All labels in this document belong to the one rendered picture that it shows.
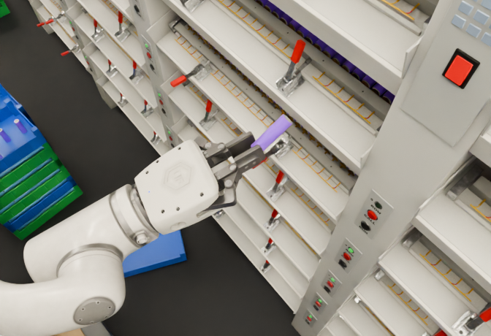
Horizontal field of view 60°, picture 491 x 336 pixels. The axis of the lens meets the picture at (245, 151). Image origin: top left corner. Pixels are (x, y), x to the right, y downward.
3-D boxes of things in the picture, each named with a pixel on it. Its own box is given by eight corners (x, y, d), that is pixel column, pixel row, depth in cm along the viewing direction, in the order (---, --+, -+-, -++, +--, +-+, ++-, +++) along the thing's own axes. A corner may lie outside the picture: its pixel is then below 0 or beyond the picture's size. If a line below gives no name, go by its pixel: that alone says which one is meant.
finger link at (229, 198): (223, 221, 53) (241, 182, 55) (173, 204, 56) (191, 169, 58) (226, 225, 54) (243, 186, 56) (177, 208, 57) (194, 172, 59)
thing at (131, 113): (180, 177, 175) (166, 166, 162) (107, 90, 200) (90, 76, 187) (216, 144, 176) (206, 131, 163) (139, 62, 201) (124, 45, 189)
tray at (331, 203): (338, 227, 81) (336, 217, 73) (162, 53, 106) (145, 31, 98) (411, 156, 83) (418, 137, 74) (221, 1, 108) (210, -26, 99)
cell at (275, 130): (283, 117, 55) (250, 150, 57) (293, 126, 56) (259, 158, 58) (281, 112, 57) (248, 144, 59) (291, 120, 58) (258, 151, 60)
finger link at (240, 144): (210, 158, 57) (253, 134, 57) (201, 142, 59) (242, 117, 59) (217, 169, 60) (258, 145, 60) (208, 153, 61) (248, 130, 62)
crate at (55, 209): (21, 240, 173) (12, 233, 166) (-4, 209, 180) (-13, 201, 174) (83, 193, 185) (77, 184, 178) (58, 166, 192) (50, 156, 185)
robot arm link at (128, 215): (120, 237, 51) (142, 225, 51) (103, 182, 56) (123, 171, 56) (151, 258, 58) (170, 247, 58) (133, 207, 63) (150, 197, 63)
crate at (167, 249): (111, 281, 164) (105, 275, 157) (105, 234, 174) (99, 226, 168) (187, 260, 168) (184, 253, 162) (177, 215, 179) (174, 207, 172)
